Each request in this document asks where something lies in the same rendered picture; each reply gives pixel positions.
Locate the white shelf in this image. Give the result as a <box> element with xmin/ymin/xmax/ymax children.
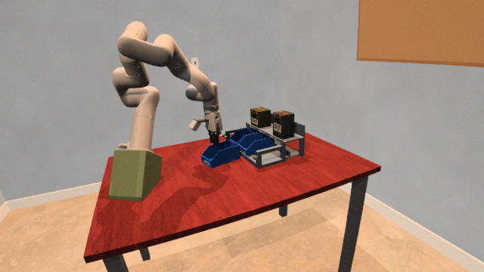
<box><xmin>222</xmin><ymin>113</ymin><xmax>305</xmax><ymax>169</ymax></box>

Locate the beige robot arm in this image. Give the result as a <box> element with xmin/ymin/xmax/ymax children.
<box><xmin>112</xmin><ymin>21</ymin><xmax>219</xmax><ymax>153</ymax></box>

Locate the blue bin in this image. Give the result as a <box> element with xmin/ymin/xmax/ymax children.
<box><xmin>239</xmin><ymin>133</ymin><xmax>275</xmax><ymax>156</ymax></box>
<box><xmin>230</xmin><ymin>128</ymin><xmax>261</xmax><ymax>144</ymax></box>
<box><xmin>203</xmin><ymin>140</ymin><xmax>240</xmax><ymax>168</ymax></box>

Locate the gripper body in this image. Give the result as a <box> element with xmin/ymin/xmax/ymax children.
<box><xmin>204</xmin><ymin>110</ymin><xmax>222</xmax><ymax>132</ymax></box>

